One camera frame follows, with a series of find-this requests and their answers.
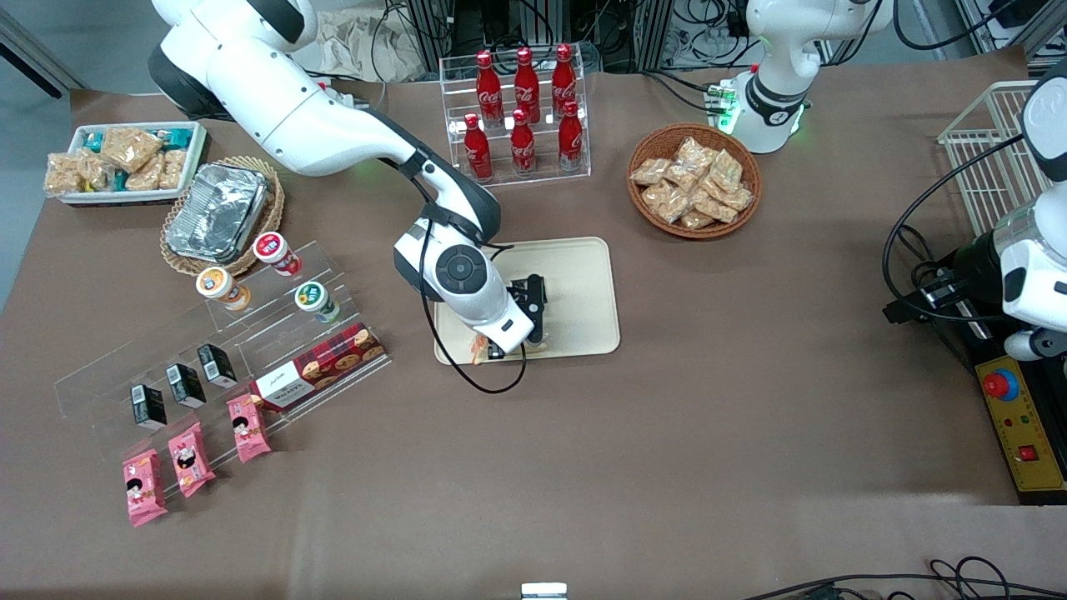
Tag clear acrylic stepped display stand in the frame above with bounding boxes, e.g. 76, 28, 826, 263
53, 240, 393, 503

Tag clear acrylic bottle rack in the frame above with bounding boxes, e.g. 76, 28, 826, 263
438, 46, 593, 193

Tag white left base connector block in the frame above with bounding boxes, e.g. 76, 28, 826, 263
705, 79, 741, 136

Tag orange lid yogurt cup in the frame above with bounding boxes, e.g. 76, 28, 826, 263
195, 266, 252, 313

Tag shallow tan wicker basket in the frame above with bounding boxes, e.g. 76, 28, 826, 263
159, 155, 287, 278

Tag red plaid cookie box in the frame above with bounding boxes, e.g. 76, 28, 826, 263
249, 322, 389, 414

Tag black floor cables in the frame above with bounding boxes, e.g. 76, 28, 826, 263
740, 556, 1067, 600

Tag pink snack packet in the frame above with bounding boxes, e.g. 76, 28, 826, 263
122, 448, 169, 528
227, 394, 273, 464
168, 422, 217, 499

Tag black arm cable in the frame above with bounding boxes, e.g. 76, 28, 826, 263
882, 133, 1028, 326
379, 150, 528, 395

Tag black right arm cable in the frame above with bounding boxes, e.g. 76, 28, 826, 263
379, 150, 528, 395

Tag white rectangular plastic bin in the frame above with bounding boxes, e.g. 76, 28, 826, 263
58, 122, 208, 207

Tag small black carton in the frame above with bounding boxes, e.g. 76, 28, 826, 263
165, 363, 207, 410
130, 384, 168, 432
198, 344, 239, 390

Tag crumpled beige paper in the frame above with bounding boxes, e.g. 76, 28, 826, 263
313, 7, 424, 85

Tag yellow emergency stop control box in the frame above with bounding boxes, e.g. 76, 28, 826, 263
974, 354, 1067, 506

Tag aluminium frame rack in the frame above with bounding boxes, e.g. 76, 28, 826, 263
404, 0, 676, 74

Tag silver foil container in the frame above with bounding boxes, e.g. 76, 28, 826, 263
164, 162, 269, 265

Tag round brown wicker basket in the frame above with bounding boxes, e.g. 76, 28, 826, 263
626, 122, 764, 242

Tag triangle sandwich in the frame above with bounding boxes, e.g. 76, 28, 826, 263
468, 332, 549, 366

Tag green lid yogurt cup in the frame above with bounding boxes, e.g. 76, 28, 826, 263
293, 281, 342, 324

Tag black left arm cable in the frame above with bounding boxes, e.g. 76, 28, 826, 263
882, 133, 1028, 326

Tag white wire basket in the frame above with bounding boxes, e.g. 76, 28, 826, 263
937, 80, 1053, 239

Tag red emergency stop button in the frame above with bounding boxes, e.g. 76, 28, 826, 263
982, 367, 1021, 403

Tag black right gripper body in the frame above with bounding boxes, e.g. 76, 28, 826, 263
505, 287, 548, 347

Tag red lid yogurt cup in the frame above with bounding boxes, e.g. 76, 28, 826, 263
253, 232, 303, 278

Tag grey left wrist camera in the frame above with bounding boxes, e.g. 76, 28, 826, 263
1004, 327, 1067, 364

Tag clear wrapped granola snack packet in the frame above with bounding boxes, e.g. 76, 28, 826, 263
125, 158, 166, 193
101, 126, 164, 173
158, 149, 189, 191
79, 154, 114, 191
43, 152, 84, 195

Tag red cola bottle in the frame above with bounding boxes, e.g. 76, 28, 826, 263
558, 101, 584, 172
551, 43, 578, 119
513, 47, 541, 124
463, 113, 493, 183
475, 50, 504, 128
509, 108, 538, 177

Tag beige plastic serving tray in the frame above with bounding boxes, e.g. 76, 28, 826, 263
433, 237, 622, 367

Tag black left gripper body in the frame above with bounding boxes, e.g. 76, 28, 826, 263
950, 232, 1011, 323

